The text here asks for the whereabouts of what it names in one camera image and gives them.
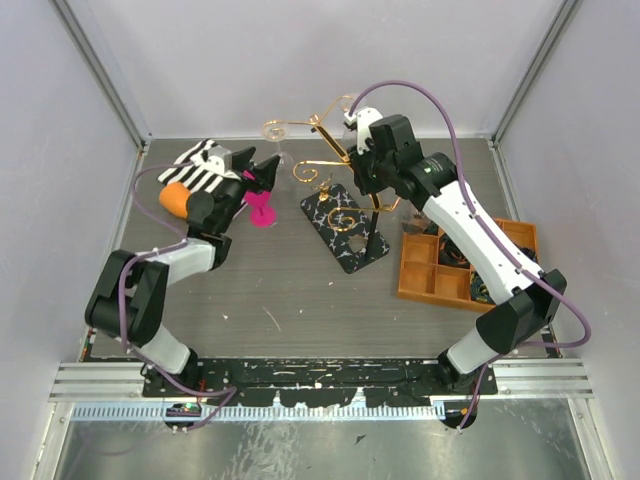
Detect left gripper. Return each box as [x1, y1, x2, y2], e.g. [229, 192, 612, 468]
[215, 147, 279, 233]

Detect clear stemless glass tumbler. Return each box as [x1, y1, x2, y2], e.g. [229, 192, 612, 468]
[261, 119, 294, 173]

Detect pink plastic wine glass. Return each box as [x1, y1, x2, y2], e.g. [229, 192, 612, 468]
[244, 186, 277, 228]

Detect gold wine glass rack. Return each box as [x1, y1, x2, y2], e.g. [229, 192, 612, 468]
[283, 96, 397, 274]

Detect clear round wine glass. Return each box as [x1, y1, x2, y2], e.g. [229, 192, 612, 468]
[400, 201, 431, 235]

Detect clear champagne flute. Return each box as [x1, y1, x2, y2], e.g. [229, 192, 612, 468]
[338, 93, 357, 146]

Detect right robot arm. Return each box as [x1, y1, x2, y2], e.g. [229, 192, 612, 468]
[344, 107, 567, 394]

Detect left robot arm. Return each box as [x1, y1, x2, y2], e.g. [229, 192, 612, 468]
[85, 139, 281, 396]

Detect orange plastic wine glass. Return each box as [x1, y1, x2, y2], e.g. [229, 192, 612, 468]
[158, 182, 191, 219]

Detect striped black white cloth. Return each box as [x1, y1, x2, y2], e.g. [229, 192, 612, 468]
[157, 139, 222, 193]

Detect black coil centre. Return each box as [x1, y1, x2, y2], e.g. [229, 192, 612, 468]
[438, 234, 470, 269]

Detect black coil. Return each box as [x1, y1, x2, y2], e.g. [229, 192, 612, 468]
[470, 271, 495, 305]
[438, 234, 470, 269]
[519, 246, 538, 263]

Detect orange compartment tray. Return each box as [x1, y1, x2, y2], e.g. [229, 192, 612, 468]
[396, 217, 539, 314]

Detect black coil bottom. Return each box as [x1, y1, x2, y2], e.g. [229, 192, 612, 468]
[470, 271, 495, 305]

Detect black coil right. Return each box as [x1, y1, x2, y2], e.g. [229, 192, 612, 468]
[519, 246, 538, 263]

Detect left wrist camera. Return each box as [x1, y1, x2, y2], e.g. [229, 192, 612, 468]
[201, 145, 238, 179]

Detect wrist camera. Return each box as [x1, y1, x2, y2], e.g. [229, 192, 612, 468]
[201, 145, 238, 179]
[344, 106, 383, 154]

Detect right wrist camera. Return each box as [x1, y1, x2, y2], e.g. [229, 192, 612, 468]
[344, 106, 383, 154]

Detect black mounting base plate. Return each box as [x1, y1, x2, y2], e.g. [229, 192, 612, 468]
[142, 357, 499, 409]

